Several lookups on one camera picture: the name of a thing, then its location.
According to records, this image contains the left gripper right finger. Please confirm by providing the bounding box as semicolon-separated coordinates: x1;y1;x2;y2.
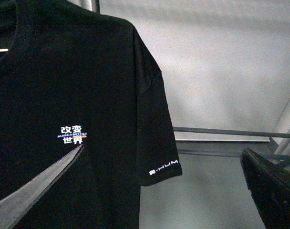
240;148;290;229

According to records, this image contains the black printed t-shirt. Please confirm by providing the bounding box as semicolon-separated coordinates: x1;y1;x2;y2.
0;0;182;229

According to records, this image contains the grey metal rack rail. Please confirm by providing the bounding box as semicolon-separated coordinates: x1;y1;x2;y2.
173;127;290;138

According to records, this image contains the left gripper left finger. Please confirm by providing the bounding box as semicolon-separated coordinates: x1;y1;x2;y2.
0;144;84;229

